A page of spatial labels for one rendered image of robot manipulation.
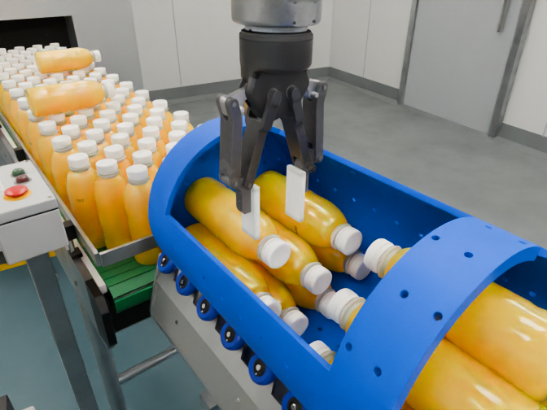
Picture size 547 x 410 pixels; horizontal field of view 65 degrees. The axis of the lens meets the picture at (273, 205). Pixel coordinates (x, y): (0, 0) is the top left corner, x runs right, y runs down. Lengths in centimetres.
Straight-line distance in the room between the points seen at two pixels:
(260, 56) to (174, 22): 468
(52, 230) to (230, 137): 47
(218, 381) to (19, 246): 40
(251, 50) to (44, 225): 52
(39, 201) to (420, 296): 63
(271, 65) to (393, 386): 30
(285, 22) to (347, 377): 32
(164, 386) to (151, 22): 393
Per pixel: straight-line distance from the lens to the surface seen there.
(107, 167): 89
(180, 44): 516
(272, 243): 56
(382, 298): 39
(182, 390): 184
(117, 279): 92
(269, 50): 43
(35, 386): 205
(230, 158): 45
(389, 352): 38
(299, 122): 49
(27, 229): 83
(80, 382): 119
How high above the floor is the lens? 146
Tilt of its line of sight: 30 degrees down
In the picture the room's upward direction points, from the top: straight up
